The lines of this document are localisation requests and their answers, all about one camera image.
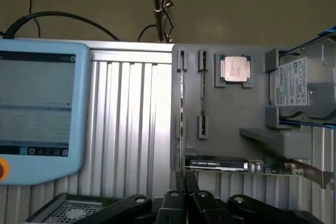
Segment blue hard disk caddy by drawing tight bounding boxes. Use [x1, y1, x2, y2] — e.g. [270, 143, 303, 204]
[278, 24, 336, 130]

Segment thin black wire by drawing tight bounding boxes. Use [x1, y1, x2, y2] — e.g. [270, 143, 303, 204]
[28, 0, 41, 38]
[137, 11, 174, 43]

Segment silver hard disk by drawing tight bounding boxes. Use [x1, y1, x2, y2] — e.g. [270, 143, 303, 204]
[270, 36, 336, 125]

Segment grey parts rack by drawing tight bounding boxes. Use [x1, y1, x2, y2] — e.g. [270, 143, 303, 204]
[170, 42, 316, 190]

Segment open PC case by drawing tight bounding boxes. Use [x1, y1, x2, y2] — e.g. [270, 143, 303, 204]
[25, 192, 158, 224]

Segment green graphics card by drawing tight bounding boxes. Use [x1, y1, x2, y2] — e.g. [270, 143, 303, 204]
[185, 155, 333, 189]

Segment thick black pendant cable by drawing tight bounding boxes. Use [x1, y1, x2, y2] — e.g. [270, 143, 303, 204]
[0, 10, 120, 41]

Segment light blue teach pendant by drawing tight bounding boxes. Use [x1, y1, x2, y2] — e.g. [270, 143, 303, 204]
[0, 39, 91, 187]

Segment silver CPU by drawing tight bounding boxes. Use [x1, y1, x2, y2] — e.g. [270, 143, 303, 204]
[220, 55, 250, 83]

